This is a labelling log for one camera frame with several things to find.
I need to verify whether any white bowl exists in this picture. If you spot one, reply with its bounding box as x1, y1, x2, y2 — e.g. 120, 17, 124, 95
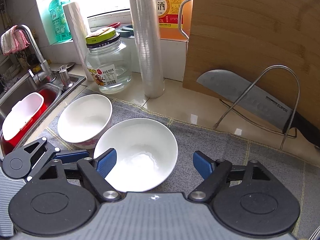
57, 94, 113, 150
93, 118, 178, 192

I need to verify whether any red white basin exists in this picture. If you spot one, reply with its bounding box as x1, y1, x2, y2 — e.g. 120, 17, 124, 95
1, 87, 61, 155

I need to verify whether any sink soap dispenser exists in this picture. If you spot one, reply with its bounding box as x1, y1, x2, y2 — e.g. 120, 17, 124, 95
57, 62, 75, 90

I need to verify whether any steel sink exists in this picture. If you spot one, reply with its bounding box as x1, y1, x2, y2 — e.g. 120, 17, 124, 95
1, 73, 86, 159

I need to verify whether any steel faucet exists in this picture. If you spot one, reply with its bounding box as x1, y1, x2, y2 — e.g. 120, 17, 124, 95
13, 24, 57, 86

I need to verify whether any grey teal dish towel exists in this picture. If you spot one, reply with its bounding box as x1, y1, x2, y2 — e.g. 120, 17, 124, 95
37, 88, 320, 240

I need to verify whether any glass jar green lid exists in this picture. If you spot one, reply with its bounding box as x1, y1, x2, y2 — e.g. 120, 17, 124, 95
85, 27, 132, 94

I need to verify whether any green dish soap bottle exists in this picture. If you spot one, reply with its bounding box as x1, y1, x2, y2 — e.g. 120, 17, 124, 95
49, 0, 72, 42

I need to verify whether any pink dish cloth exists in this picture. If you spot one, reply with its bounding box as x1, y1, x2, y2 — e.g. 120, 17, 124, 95
1, 25, 30, 56

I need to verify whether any white plastic bag roll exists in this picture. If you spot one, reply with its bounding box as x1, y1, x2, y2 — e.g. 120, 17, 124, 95
63, 2, 94, 81

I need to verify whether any bamboo cutting board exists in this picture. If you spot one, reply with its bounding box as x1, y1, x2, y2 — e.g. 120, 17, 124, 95
183, 0, 319, 126

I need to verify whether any orange cooking wine jug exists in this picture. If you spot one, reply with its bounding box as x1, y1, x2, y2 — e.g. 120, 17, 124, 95
156, 0, 193, 41

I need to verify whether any clear plastic wrap roll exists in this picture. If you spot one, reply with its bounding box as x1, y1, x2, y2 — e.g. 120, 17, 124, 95
129, 0, 164, 98

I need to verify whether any metal wire rack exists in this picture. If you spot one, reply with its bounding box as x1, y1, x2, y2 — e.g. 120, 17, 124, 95
214, 64, 300, 149

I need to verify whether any cleaver knife black handle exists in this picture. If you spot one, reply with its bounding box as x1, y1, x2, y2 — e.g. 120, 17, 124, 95
196, 69, 319, 147

